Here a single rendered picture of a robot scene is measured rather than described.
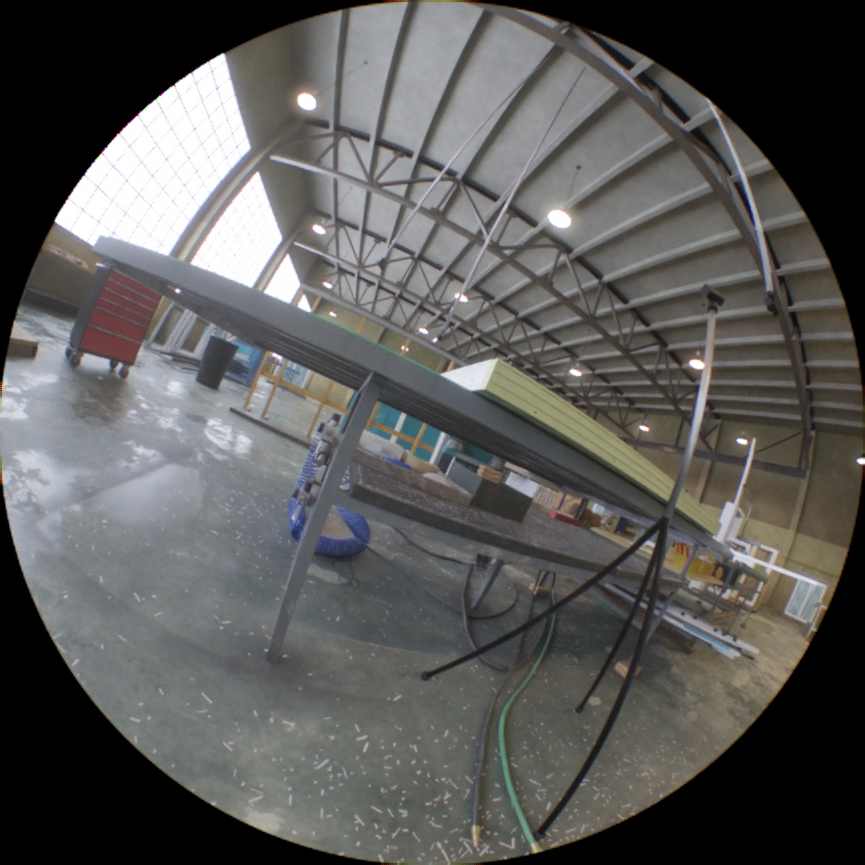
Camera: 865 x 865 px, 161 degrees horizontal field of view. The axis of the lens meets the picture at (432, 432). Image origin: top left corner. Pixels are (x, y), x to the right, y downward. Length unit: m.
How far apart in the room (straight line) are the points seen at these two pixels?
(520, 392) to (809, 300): 11.10
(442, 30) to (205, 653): 9.04
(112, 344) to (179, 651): 2.85
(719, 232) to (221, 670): 10.25
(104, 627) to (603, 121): 8.96
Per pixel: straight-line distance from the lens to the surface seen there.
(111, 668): 0.88
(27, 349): 3.23
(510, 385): 0.62
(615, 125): 8.34
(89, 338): 3.27
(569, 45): 5.72
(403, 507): 0.66
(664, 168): 8.73
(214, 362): 5.21
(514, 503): 1.09
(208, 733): 0.81
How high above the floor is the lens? 0.74
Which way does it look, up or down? 1 degrees up
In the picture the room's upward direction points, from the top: 24 degrees clockwise
